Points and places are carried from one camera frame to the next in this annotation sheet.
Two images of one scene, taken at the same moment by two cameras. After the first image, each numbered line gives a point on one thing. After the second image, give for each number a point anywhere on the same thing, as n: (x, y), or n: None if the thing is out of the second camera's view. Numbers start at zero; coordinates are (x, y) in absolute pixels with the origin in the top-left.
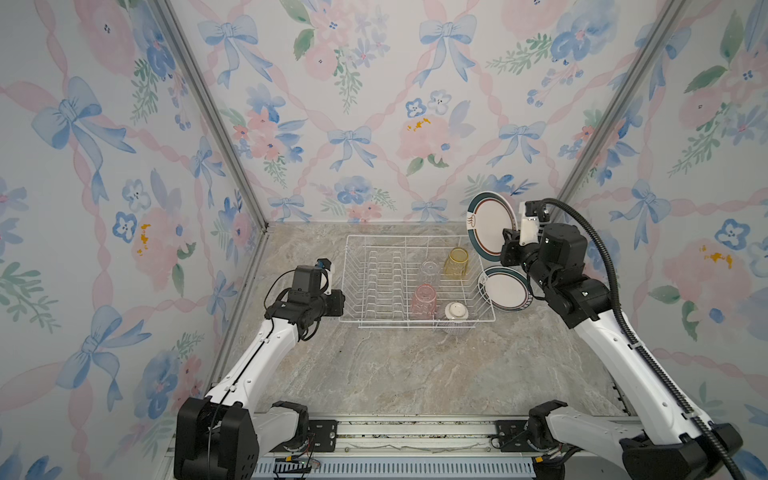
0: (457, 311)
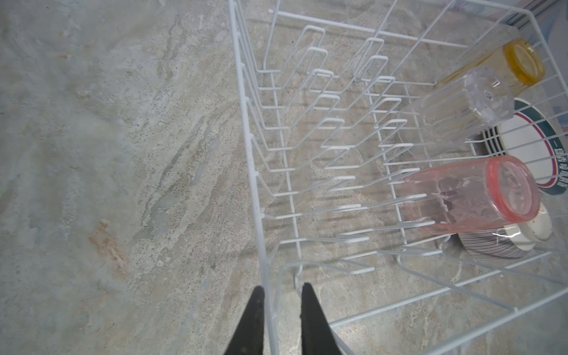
0: (511, 240)
